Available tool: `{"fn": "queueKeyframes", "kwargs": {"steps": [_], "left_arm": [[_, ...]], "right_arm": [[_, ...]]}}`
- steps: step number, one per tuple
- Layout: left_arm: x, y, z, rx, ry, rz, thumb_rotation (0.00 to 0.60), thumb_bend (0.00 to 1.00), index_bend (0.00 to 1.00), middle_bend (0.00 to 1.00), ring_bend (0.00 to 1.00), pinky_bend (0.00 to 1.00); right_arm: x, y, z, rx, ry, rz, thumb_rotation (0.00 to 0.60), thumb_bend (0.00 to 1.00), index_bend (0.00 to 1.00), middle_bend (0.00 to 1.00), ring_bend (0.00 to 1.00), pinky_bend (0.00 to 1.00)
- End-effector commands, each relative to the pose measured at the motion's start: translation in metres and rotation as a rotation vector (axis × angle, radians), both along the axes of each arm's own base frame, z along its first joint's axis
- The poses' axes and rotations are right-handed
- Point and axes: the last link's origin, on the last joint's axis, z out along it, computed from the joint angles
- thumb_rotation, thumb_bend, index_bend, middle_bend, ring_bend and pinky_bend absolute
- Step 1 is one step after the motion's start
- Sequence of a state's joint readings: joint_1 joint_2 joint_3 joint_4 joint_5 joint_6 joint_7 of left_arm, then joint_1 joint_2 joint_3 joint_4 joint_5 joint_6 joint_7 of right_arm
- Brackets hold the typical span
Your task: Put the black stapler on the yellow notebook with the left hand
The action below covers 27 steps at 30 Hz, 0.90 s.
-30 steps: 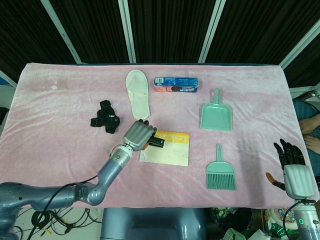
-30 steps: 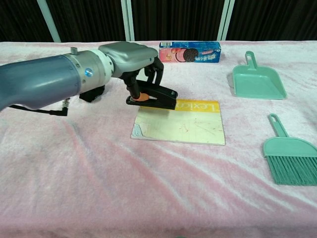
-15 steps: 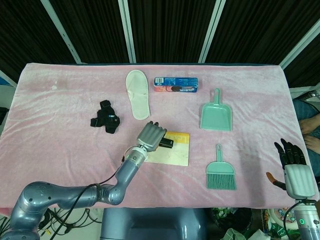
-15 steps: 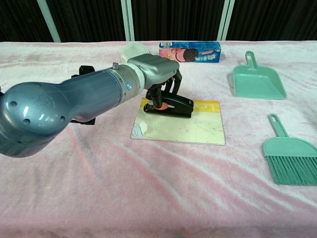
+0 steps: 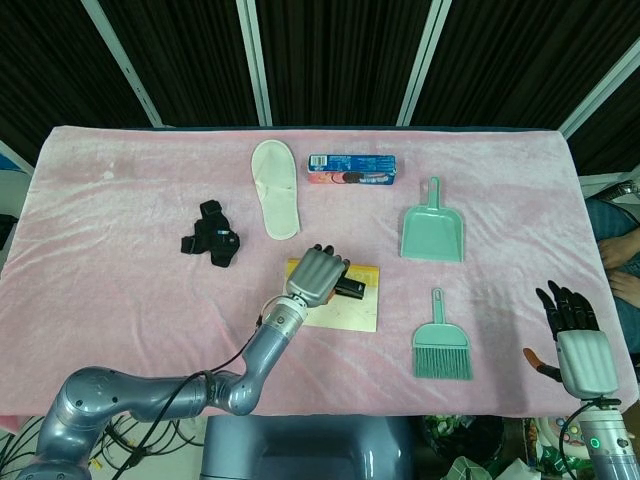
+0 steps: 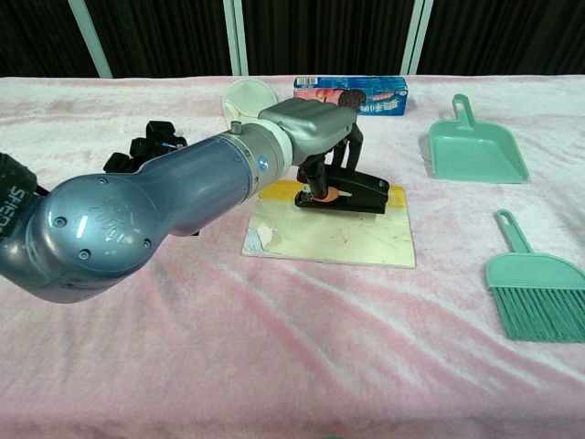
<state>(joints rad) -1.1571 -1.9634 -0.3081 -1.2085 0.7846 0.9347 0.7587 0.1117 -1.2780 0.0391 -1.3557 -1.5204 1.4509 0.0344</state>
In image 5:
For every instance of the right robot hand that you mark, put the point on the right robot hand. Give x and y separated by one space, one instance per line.
582 350

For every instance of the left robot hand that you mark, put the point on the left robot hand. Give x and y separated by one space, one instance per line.
316 276

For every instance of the black stapler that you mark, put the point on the black stapler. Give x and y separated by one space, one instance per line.
352 289

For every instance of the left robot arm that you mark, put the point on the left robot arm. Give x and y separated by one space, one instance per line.
165 385

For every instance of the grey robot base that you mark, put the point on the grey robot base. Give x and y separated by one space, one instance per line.
307 447

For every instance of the yellow book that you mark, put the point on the yellow book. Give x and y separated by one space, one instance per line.
350 310

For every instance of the pink table cloth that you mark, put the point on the pink table cloth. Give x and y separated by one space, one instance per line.
320 200

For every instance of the colourful toy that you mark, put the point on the colourful toy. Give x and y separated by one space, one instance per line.
567 435

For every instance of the white slipper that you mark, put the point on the white slipper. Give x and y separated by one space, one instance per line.
275 190

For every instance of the person in jeans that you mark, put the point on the person in jeans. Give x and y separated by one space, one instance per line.
617 245

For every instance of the blue cookie box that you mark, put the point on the blue cookie box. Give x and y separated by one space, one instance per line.
352 169

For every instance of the green dustpan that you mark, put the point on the green dustpan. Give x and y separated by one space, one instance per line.
432 225

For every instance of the green hand brush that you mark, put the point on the green hand brush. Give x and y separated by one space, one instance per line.
442 345

